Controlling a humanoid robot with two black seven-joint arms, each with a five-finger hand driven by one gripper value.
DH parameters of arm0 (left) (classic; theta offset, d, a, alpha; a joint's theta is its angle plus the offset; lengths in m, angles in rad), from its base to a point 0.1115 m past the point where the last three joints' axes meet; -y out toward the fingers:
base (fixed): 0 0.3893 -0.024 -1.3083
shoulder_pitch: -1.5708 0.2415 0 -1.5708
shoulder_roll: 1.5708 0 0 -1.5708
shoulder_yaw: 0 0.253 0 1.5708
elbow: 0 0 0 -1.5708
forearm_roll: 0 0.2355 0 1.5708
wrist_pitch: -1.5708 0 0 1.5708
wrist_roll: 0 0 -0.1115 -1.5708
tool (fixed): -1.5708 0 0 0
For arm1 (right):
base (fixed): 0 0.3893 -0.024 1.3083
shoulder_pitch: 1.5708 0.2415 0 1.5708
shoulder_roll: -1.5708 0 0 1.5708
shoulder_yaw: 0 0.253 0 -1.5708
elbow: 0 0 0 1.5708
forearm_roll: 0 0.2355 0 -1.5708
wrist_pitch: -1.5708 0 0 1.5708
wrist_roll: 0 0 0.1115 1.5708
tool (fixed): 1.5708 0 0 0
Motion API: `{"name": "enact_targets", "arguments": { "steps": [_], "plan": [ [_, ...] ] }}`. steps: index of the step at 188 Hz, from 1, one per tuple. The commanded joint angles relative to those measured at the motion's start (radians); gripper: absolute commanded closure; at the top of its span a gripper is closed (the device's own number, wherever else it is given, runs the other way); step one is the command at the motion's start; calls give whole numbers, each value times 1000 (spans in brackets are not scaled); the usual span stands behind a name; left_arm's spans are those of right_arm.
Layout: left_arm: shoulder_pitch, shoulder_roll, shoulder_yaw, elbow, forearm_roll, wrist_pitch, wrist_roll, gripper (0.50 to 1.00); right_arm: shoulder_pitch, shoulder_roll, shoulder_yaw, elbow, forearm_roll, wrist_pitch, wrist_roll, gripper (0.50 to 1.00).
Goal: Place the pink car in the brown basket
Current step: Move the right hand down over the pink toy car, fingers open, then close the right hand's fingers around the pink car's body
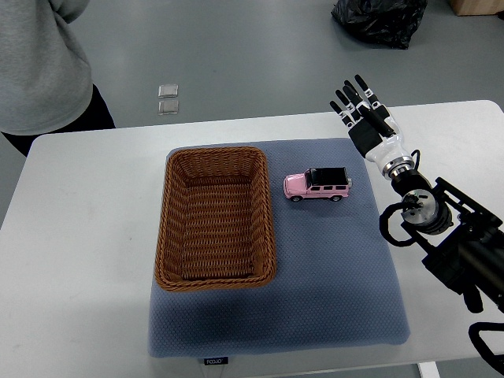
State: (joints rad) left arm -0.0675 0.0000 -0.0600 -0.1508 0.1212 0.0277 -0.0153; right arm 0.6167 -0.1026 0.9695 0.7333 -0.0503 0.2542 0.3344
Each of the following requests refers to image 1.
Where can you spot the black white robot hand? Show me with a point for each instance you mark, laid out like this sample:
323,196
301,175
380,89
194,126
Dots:
374,132

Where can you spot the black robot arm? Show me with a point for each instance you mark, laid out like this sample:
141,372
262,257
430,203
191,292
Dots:
462,240

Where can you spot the pink toy car black roof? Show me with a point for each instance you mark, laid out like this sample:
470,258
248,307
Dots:
318,183

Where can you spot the brown wicker basket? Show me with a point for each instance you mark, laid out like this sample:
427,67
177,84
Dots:
216,225

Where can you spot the black plastic bag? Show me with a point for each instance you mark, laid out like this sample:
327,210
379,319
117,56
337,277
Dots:
390,23

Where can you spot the cardboard box corner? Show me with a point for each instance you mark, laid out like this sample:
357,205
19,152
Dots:
476,7

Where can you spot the blue grey cushion mat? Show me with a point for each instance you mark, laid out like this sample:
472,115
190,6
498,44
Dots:
335,283

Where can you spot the lower metal floor plate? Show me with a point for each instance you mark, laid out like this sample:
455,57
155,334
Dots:
168,106

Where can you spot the metal floor plate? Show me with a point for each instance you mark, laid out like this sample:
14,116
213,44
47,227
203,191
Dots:
168,106
168,90

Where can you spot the upper metal floor plate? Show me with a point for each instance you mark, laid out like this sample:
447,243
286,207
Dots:
168,90

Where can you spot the person in grey sweater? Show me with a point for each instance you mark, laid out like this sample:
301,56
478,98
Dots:
46,83

